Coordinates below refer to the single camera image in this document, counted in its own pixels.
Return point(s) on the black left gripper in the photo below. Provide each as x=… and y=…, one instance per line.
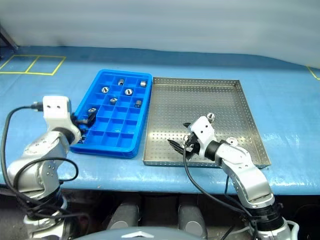
x=79, y=123

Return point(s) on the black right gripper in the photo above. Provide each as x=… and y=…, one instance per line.
x=192, y=145

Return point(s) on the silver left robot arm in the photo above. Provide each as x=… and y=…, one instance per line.
x=42, y=155

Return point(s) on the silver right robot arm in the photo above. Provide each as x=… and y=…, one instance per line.
x=245, y=172

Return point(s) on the blue compartment tray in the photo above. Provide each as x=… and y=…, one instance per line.
x=117, y=130

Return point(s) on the perforated steel tray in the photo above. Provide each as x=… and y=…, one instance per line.
x=190, y=100

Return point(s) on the yellow tape double square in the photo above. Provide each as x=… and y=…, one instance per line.
x=32, y=65

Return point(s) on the dark grey rounded shape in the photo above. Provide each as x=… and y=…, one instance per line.
x=124, y=217
x=191, y=218

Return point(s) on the grey robot torso cover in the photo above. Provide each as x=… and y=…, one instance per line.
x=140, y=234

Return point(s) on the yellow tape corner marking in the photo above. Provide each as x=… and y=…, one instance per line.
x=314, y=73

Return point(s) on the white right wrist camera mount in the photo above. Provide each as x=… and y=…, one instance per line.
x=203, y=132

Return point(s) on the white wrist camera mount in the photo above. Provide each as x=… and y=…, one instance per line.
x=55, y=107
x=203, y=132

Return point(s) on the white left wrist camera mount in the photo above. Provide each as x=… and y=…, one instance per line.
x=55, y=107

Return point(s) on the dark metal frame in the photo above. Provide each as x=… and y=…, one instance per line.
x=7, y=40

